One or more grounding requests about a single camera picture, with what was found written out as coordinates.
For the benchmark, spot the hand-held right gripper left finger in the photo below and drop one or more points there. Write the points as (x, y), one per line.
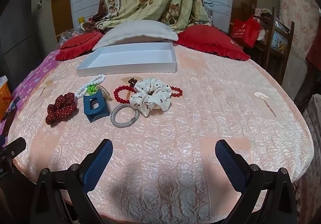
(97, 165)

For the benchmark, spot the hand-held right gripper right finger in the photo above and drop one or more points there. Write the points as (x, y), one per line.
(230, 166)

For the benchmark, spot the blue hair claw clip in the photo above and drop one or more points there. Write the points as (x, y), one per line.
(87, 108)

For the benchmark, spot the dark red dotted scrunchie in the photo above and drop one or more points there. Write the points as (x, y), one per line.
(61, 108)

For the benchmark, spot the white cherry print scrunchie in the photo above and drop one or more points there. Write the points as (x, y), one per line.
(150, 103)

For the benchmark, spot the white cardboard box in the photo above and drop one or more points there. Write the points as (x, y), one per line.
(125, 67)

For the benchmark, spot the pink quilted bedspread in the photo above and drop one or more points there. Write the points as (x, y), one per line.
(200, 126)

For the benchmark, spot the orange basket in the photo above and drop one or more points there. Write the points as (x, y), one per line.
(5, 96)

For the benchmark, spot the purple floral sheet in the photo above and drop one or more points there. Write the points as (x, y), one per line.
(32, 78)

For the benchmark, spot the grey refrigerator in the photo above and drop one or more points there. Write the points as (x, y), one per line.
(17, 33)

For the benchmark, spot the red ruffled pillow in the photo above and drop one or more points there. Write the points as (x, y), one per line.
(77, 47)
(210, 40)

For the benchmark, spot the clear plastic bag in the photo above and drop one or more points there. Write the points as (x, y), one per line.
(66, 37)

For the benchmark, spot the wooden chair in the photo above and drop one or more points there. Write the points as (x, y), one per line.
(270, 45)

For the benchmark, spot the red shopping bag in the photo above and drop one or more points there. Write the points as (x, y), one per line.
(244, 30)

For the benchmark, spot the white pillow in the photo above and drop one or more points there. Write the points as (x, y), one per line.
(135, 30)

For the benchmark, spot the pink floral curtain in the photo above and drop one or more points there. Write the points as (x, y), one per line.
(298, 13)

